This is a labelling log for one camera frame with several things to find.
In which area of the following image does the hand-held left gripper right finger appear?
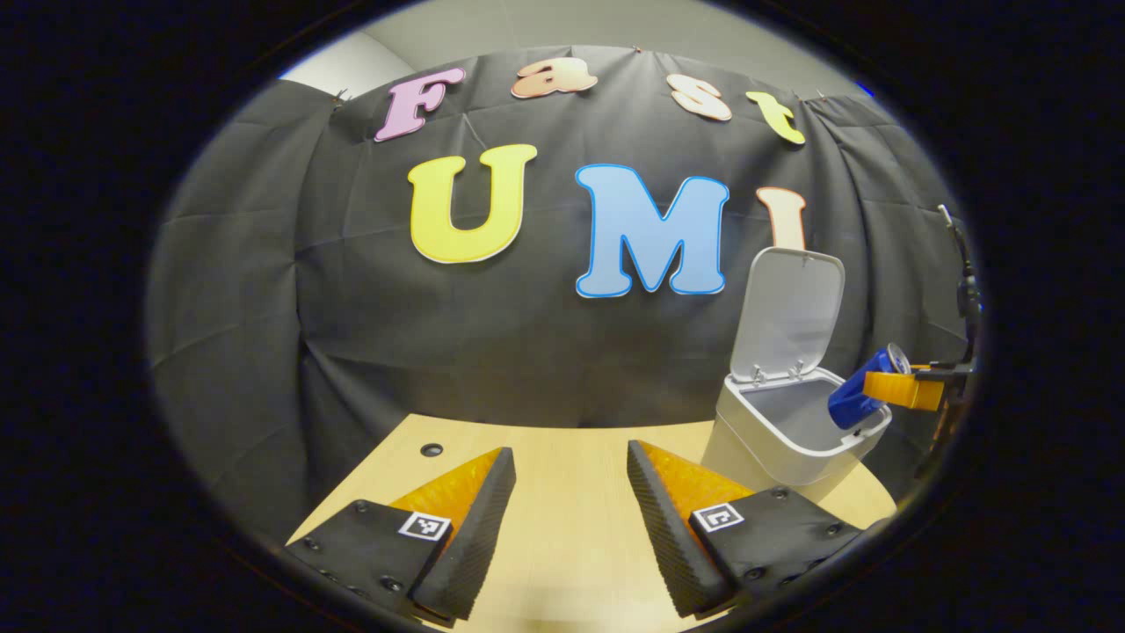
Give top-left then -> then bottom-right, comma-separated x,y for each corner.
626,440 -> 867,619

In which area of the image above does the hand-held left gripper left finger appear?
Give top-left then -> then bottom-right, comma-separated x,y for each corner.
286,447 -> 518,627

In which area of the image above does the blue pop can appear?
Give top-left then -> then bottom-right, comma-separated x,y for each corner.
828,343 -> 912,430

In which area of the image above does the white desktop garbage bin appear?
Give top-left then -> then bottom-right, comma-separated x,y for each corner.
700,246 -> 893,504

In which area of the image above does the wooden desktop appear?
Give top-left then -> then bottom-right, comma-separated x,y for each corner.
286,413 -> 897,633

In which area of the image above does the black backdrop cloth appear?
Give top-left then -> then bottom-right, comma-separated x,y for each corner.
145,46 -> 976,537

